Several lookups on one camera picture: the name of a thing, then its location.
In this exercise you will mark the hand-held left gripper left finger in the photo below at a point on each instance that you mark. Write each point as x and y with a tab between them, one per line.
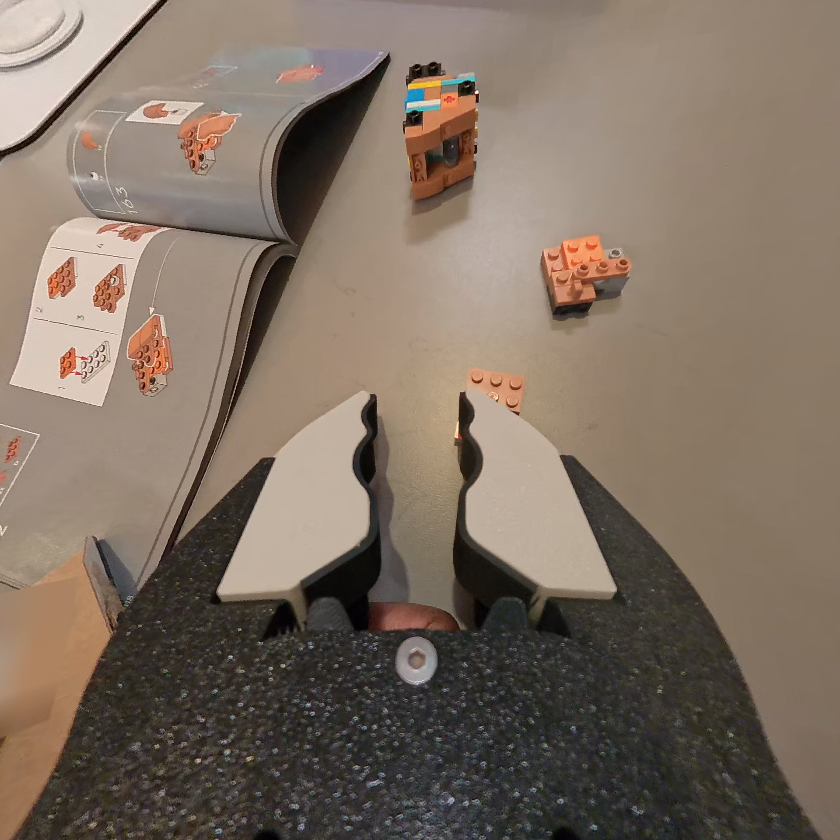
308	512

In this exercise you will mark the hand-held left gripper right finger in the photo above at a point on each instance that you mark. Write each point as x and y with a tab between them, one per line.
531	518

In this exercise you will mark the small brick plate stack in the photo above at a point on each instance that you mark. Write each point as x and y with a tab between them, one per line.
495	387

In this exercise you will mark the small brown brick assembly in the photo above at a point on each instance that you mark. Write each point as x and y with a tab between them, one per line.
577	269

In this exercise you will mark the grey building instruction booklet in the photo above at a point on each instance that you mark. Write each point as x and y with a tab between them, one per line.
184	367

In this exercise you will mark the cardboard box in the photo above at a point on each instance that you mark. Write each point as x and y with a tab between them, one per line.
46	623

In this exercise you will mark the multicoloured brick model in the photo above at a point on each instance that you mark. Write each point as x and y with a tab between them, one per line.
439	131

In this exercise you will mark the white tablet stand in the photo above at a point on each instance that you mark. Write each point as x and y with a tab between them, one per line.
98	65

